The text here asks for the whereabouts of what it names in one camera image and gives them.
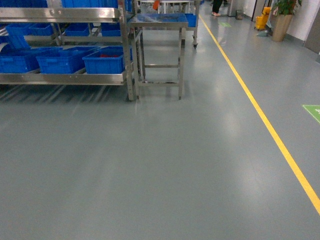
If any stainless steel shelf rack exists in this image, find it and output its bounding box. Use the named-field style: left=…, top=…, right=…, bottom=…
left=0, top=0, right=134, bottom=100

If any person standing far away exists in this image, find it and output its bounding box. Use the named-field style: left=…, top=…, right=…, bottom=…
left=211, top=0, right=223, bottom=17

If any yellow mop bucket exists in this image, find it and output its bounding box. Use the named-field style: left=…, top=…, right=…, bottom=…
left=254, top=7, right=271, bottom=31

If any green potted plant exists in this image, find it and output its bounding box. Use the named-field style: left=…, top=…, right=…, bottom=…
left=271, top=0, right=303, bottom=42

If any empty blue bin left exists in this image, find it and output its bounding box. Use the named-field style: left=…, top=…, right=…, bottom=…
left=0, top=47, right=63, bottom=74

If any red parts pile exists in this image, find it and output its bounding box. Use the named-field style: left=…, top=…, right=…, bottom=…
left=99, top=53, right=121, bottom=58

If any blue bin with red parts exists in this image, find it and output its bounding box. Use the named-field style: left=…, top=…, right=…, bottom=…
left=82, top=45, right=126, bottom=74

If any small stainless steel table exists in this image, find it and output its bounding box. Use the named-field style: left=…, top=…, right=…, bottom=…
left=129, top=13, right=189, bottom=99

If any empty blue bin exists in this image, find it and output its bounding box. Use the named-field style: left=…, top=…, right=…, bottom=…
left=0, top=47, right=63, bottom=74
left=36, top=46, right=100, bottom=74

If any empty blue bin middle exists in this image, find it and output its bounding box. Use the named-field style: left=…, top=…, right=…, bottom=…
left=36, top=46, right=100, bottom=74

